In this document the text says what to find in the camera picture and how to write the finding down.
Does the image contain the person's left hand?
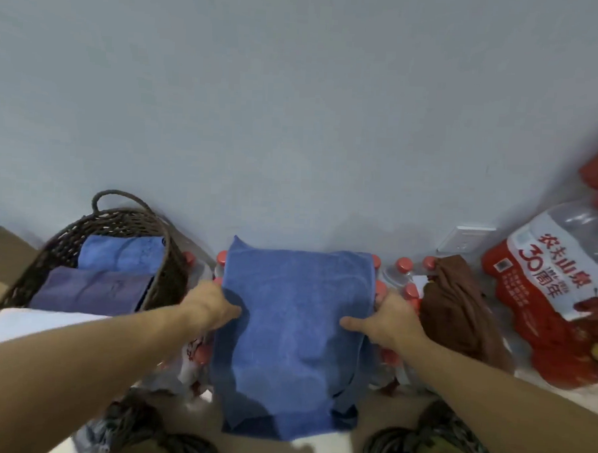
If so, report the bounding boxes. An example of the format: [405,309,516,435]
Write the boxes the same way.
[180,280,244,334]

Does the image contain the person's right hand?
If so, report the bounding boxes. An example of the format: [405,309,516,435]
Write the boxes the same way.
[338,288,429,357]

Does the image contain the dark brown wicker basket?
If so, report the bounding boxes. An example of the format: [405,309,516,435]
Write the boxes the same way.
[0,184,193,351]

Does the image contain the brown towel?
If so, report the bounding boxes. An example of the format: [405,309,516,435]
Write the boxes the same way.
[415,253,520,376]

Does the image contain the light blue towel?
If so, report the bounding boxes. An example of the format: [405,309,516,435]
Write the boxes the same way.
[77,232,167,277]
[206,234,382,446]

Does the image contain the dark grey towel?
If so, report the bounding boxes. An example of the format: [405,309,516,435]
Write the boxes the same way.
[27,265,155,319]

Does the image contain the cream towel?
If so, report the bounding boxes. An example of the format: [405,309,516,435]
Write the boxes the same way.
[0,307,111,356]

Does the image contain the person's left forearm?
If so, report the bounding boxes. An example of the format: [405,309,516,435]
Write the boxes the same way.
[0,295,200,453]

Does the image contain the person's right forearm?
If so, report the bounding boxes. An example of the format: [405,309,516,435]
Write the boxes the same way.
[401,336,598,453]

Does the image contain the person's right grey shoe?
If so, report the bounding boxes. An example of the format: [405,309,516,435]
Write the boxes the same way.
[362,396,496,453]

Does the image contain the person's grey shoe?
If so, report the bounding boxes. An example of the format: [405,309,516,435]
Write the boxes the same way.
[362,396,496,453]
[73,386,226,453]

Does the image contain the person's left grey shoe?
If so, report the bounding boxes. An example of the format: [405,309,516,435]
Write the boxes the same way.
[73,386,226,453]

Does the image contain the brown paper bag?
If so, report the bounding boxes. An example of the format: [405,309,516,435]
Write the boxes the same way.
[0,225,40,330]

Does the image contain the white wall socket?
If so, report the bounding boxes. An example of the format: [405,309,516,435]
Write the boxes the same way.
[436,222,498,258]

